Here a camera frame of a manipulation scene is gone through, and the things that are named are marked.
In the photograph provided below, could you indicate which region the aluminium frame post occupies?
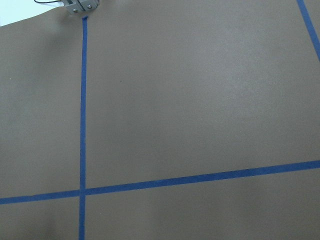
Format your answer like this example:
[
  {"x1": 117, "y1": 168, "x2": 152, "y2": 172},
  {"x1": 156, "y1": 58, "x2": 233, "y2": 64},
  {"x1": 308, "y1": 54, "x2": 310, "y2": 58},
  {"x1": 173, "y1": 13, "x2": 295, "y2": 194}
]
[{"x1": 62, "y1": 0, "x2": 100, "y2": 14}]

